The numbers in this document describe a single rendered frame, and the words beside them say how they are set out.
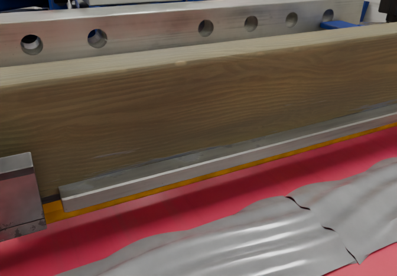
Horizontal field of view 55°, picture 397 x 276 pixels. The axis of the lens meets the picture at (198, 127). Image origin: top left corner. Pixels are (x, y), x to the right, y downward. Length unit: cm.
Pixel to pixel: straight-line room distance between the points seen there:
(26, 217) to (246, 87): 15
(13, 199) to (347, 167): 25
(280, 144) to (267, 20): 29
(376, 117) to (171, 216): 18
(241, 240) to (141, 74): 11
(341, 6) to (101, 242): 49
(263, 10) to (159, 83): 33
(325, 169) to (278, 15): 28
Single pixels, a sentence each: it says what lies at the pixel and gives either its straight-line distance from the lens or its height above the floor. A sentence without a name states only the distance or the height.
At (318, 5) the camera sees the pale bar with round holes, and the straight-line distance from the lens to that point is 59.
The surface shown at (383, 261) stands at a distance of 26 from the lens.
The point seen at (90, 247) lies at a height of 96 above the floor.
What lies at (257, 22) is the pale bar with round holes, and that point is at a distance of 53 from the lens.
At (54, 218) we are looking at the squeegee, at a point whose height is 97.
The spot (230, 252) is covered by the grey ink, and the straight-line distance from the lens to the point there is 23.
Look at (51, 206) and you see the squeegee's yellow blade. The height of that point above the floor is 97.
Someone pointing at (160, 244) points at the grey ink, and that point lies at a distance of 24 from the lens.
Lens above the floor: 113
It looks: 28 degrees down
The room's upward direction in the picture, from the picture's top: 1 degrees clockwise
